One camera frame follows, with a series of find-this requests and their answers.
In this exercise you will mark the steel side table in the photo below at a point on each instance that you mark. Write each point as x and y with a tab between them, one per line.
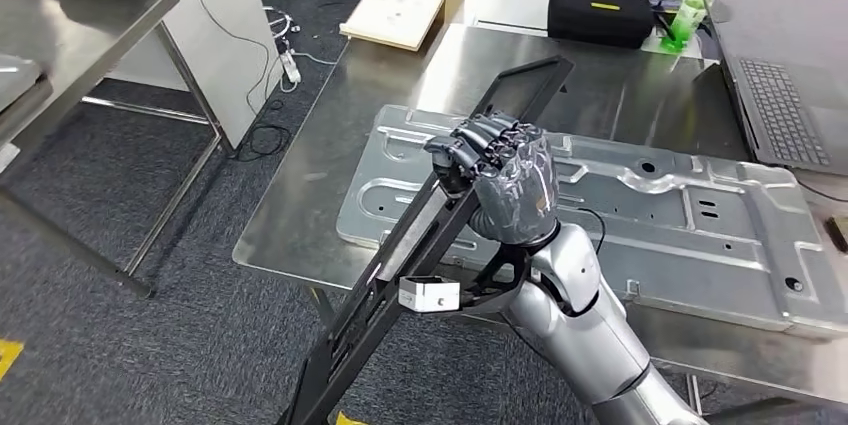
79	31

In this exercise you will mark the white power strip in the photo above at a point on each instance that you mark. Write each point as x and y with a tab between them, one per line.
290	67

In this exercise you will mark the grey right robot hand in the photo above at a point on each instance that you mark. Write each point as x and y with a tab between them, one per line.
517	190

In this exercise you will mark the stamped sheet metal panel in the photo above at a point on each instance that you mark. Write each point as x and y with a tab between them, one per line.
696	243

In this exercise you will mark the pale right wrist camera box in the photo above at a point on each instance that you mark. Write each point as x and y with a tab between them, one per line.
427	295

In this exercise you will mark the green plastic bottle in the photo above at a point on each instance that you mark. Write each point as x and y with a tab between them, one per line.
689	14

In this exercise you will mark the dark brown flat object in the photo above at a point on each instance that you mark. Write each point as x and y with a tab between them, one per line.
838	233

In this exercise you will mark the white board panel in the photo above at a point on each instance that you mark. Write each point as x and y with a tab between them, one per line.
225	44

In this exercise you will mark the stainless steel workbench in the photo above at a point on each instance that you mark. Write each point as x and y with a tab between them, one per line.
298	223

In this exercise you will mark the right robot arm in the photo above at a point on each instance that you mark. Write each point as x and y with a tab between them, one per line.
583	342

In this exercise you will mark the grey laptop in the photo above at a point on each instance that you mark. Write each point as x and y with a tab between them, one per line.
782	110

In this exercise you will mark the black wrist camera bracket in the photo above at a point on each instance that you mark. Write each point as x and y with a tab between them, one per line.
474	303

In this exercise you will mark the black plastic plate frame part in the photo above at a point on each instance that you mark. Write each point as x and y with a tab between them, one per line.
523	91

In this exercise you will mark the black case with yellow label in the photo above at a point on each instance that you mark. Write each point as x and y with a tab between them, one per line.
596	24

